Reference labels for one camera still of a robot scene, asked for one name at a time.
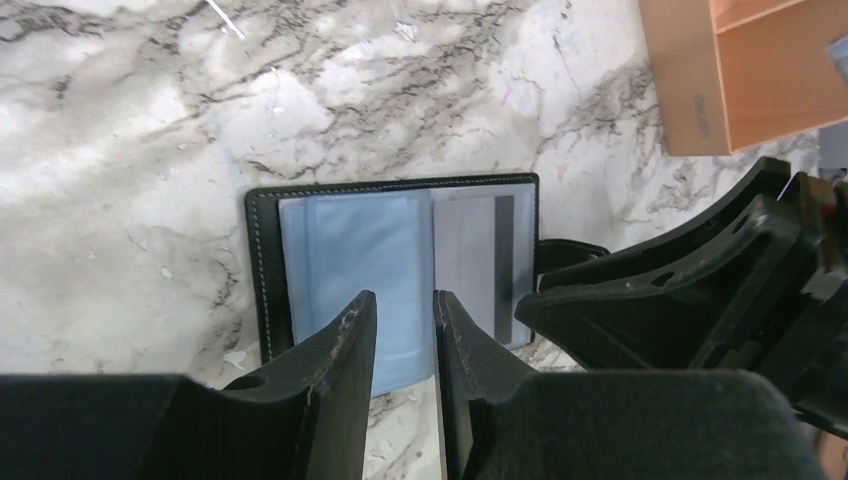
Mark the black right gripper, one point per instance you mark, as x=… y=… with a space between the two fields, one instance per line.
x=756 y=281

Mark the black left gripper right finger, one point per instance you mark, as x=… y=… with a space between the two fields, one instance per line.
x=503 y=419

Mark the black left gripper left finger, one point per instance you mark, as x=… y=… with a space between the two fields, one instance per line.
x=301 y=416

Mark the black leather card holder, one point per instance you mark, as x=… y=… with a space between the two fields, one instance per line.
x=313 y=248

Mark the grey credit card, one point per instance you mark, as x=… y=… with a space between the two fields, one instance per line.
x=477 y=258

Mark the peach plastic file organizer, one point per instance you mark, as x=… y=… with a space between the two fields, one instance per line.
x=732 y=75

